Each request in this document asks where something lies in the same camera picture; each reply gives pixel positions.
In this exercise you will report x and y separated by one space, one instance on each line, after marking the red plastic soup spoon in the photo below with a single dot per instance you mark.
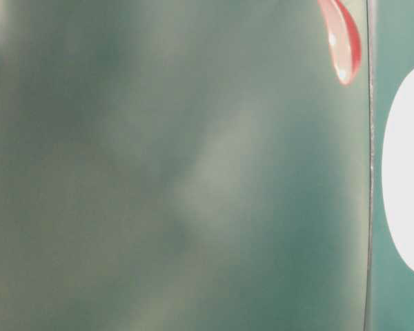
344 41

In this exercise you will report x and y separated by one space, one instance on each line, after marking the white round bowl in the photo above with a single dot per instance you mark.
398 170

